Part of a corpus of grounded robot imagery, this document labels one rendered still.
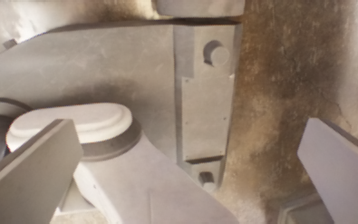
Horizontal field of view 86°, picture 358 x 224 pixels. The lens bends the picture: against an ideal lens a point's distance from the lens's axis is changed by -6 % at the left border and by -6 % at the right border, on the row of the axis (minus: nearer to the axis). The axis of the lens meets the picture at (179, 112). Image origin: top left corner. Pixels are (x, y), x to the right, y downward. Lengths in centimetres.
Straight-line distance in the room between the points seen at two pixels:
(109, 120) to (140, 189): 13
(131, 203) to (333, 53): 84
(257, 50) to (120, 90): 46
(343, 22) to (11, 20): 101
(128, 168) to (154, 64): 23
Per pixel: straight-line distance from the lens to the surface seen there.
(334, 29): 90
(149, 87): 48
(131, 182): 30
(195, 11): 43
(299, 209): 140
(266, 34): 73
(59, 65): 49
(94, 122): 35
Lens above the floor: 61
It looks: 59 degrees down
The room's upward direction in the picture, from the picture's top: 160 degrees clockwise
